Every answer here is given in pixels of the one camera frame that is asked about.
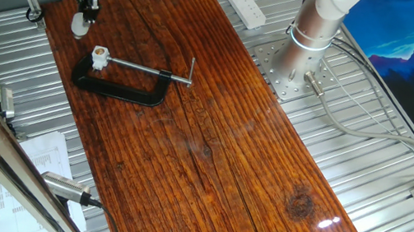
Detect black camera cable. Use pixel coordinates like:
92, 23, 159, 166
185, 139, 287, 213
82, 196, 128, 232

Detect silver ribbed camera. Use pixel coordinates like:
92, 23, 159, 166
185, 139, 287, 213
37, 170, 95, 207

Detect brown wooden board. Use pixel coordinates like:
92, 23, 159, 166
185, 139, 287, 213
7, 0, 414, 232

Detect small white cap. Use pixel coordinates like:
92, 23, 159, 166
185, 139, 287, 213
68, 10, 93, 41

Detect printed paper sheets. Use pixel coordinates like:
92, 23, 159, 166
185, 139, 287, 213
0, 123, 102, 232

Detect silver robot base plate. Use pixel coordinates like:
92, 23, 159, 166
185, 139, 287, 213
246, 35, 343, 109

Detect black metal C-clamp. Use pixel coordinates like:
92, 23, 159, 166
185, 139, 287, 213
68, 39, 198, 114

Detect white power strip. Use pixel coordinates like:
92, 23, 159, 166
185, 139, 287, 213
216, 0, 270, 33

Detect thin white cable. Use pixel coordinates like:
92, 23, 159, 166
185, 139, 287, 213
306, 58, 414, 169

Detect thick grey robot cable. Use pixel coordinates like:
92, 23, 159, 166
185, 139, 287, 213
291, 70, 414, 171

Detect white lamp socket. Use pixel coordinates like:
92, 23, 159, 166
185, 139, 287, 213
89, 44, 113, 74

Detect blue mountain picture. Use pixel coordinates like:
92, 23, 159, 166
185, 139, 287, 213
325, 0, 414, 146

